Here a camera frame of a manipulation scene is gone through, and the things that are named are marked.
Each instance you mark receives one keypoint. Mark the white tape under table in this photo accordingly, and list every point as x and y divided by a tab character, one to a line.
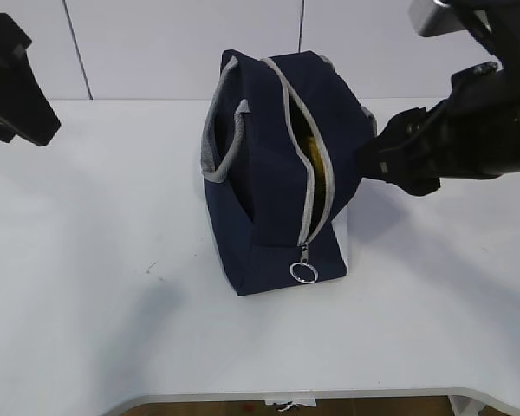
286	402

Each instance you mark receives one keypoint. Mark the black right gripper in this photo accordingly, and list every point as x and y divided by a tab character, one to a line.
477	135

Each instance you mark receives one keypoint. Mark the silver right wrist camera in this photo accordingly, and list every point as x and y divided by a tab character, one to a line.
435	18

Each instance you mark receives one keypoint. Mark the white table leg frame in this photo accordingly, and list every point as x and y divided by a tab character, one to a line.
465	406

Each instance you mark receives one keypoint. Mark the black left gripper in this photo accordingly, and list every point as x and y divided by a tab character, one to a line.
27	113

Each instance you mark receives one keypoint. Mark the navy and white lunch bag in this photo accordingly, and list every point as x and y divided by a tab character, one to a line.
271	219

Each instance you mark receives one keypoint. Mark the yellow banana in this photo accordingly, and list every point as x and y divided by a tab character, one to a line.
313	154

